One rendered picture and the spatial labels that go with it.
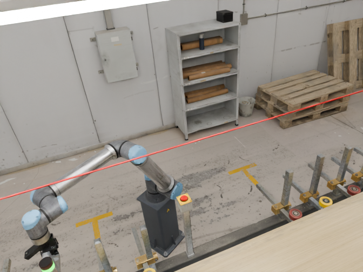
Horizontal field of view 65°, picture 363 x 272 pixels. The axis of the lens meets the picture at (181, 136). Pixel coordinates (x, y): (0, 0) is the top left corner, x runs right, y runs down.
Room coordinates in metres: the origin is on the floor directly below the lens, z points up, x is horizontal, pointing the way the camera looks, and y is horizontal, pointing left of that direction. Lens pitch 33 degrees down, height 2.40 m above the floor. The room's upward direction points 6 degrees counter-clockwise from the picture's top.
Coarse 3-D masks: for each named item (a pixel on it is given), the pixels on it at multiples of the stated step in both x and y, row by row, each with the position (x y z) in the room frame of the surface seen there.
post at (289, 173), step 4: (288, 172) 1.38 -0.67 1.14; (292, 172) 1.38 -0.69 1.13; (288, 176) 1.38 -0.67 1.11; (292, 176) 1.39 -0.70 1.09; (284, 180) 1.41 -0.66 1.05; (288, 180) 1.38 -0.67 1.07; (284, 184) 1.40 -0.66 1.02; (288, 184) 1.38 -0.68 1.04; (284, 188) 1.40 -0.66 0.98; (288, 188) 1.38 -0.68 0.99; (284, 192) 1.39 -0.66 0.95; (288, 192) 1.38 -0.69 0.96; (284, 196) 1.39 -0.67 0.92; (288, 196) 1.39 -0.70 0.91; (284, 200) 1.38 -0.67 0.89; (284, 204) 1.38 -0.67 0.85
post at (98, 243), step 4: (96, 240) 0.99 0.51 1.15; (100, 240) 1.00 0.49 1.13; (96, 244) 0.98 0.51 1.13; (100, 244) 0.98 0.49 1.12; (96, 248) 0.97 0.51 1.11; (100, 248) 0.98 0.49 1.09; (100, 252) 0.98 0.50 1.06; (104, 252) 0.99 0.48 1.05; (100, 256) 0.98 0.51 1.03; (104, 256) 0.98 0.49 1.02; (100, 260) 0.97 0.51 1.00; (104, 260) 0.98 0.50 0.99; (108, 260) 1.01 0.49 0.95; (104, 264) 0.98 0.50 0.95; (108, 264) 0.98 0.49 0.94; (104, 268) 0.98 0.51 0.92; (108, 268) 0.98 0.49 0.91
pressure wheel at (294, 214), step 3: (291, 210) 1.27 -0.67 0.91; (294, 210) 1.27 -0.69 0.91; (297, 210) 1.26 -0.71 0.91; (291, 213) 1.24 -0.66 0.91; (294, 213) 1.24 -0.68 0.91; (297, 213) 1.24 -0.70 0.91; (300, 213) 1.24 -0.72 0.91; (291, 216) 1.22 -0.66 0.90; (294, 216) 1.22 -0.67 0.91; (297, 216) 1.21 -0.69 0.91; (300, 216) 1.21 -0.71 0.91; (291, 219) 1.22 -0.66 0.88; (294, 219) 1.21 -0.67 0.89; (297, 219) 1.20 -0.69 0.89
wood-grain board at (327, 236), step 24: (312, 216) 1.21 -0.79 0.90; (336, 216) 1.19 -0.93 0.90; (360, 216) 1.17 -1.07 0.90; (264, 240) 1.07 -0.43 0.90; (288, 240) 1.05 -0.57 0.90; (312, 240) 1.04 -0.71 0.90; (336, 240) 1.02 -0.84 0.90; (360, 240) 1.01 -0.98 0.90; (192, 264) 0.96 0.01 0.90; (216, 264) 0.94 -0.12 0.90; (240, 264) 0.93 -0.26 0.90; (264, 264) 0.92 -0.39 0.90; (288, 264) 0.90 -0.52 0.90; (312, 264) 0.89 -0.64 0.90; (336, 264) 0.87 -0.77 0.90; (360, 264) 0.86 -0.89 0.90
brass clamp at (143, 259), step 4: (152, 252) 1.10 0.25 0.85; (140, 256) 1.08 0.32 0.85; (144, 256) 1.08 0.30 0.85; (156, 256) 1.07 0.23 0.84; (140, 260) 1.05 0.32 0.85; (144, 260) 1.05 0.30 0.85; (148, 260) 1.05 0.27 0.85; (152, 260) 1.06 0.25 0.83; (156, 260) 1.06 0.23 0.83; (136, 264) 1.03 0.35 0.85; (140, 264) 1.03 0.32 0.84; (148, 264) 1.05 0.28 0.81; (140, 268) 1.03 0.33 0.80
